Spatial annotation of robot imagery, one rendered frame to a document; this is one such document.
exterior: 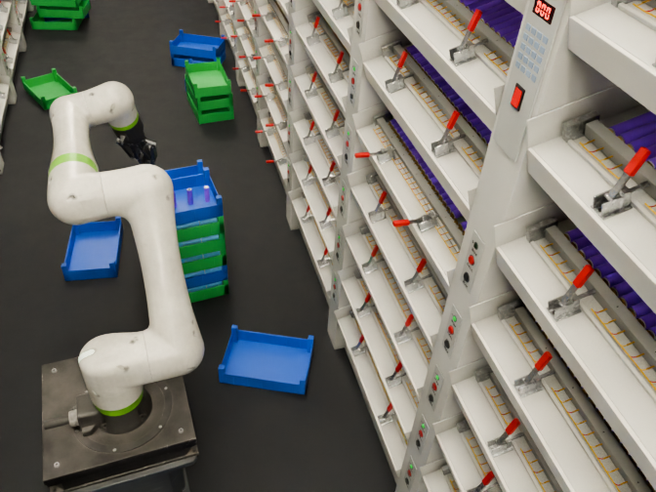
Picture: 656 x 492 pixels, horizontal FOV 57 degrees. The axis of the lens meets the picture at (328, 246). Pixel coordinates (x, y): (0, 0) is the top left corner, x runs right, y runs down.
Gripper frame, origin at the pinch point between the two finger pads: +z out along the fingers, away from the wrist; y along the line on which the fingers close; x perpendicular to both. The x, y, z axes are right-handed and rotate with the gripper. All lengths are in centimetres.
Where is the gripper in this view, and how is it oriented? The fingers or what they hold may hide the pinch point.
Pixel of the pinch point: (147, 163)
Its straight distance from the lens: 218.8
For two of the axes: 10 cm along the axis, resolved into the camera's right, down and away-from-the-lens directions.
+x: 1.4, -9.1, 3.9
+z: 0.1, 4.0, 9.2
